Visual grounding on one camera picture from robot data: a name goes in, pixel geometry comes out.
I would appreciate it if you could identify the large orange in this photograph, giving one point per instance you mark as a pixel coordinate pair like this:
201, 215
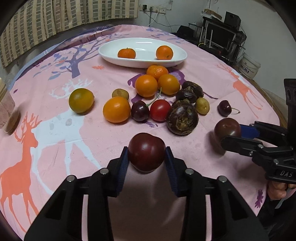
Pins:
128, 53

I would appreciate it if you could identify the dark red plum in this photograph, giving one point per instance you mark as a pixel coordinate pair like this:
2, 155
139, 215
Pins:
227, 127
146, 152

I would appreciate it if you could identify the white oval plate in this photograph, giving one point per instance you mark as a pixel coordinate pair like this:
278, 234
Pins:
145, 49

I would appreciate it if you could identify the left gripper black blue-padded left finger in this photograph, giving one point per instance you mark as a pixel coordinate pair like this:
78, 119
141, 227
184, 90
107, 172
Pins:
61, 216

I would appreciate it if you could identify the black equipment shelf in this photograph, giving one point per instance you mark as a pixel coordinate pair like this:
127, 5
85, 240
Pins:
222, 38

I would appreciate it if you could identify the pink deer-print tablecloth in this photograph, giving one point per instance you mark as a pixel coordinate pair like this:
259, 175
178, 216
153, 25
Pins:
52, 141

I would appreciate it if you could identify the cream-lidded drink cup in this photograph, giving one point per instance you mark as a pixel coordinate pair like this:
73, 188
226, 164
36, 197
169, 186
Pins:
9, 114

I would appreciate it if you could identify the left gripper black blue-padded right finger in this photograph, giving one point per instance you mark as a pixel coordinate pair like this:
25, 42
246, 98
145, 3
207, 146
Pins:
215, 200

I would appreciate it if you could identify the white plastic bucket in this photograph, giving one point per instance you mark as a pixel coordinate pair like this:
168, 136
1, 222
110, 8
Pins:
248, 67

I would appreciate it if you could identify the striped beige curtain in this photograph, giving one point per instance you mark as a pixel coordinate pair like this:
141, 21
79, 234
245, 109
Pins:
36, 21

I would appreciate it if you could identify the orange mandarin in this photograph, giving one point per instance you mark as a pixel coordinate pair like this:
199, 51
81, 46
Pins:
164, 53

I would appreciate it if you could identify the orange top back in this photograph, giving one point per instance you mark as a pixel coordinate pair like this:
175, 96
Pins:
156, 71

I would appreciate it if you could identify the small tan longan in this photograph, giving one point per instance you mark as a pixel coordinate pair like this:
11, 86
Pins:
121, 93

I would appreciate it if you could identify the greenish yellow orange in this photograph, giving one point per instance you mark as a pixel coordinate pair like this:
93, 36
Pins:
81, 100

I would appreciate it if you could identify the wall power strip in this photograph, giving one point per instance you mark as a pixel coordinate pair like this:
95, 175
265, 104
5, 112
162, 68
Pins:
153, 9

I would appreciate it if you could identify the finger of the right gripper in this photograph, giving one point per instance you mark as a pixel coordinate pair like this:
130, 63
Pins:
267, 132
242, 146

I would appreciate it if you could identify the person's right hand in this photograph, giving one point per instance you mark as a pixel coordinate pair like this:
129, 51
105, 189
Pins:
277, 190

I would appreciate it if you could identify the dark wrinkled fruit front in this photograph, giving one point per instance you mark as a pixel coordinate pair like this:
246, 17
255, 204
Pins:
184, 94

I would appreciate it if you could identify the large brown passion fruit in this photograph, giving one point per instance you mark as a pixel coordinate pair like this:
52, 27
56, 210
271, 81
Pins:
182, 119

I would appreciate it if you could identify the red cherry tomato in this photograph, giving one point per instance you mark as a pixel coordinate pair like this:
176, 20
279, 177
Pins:
159, 110

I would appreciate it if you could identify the dark wrinkled fruit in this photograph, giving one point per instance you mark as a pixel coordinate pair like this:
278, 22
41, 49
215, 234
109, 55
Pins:
194, 88
184, 94

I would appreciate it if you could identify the small orange kumquat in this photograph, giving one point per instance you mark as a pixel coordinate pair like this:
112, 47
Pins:
117, 110

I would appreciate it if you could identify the dark wrinkled fruit back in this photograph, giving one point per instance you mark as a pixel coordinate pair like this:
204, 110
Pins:
194, 88

